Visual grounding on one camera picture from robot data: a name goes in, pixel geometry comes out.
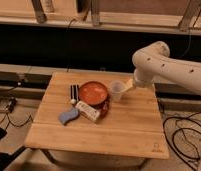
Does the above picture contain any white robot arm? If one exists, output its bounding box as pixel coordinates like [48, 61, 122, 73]
[132, 41, 201, 95]

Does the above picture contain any red ceramic bowl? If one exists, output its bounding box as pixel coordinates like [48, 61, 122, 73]
[79, 81, 108, 106]

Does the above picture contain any dark red bottle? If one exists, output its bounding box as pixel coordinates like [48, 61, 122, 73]
[100, 100, 109, 118]

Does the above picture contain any clear plastic cup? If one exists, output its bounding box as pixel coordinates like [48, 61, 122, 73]
[109, 80, 126, 102]

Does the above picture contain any white rectangular box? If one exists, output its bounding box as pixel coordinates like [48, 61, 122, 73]
[75, 101, 100, 122]

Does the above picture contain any blue sponge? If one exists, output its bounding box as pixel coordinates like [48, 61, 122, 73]
[58, 108, 79, 125]

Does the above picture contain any black cable on floor right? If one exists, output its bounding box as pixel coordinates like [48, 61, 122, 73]
[162, 104, 201, 171]

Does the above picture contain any black cable on floor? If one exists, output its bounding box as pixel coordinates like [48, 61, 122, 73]
[0, 96, 35, 148]
[162, 104, 201, 171]

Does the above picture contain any black cable on floor left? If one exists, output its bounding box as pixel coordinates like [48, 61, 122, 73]
[0, 96, 35, 148]

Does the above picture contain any wooden shelf frame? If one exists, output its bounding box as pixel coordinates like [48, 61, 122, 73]
[0, 0, 201, 36]

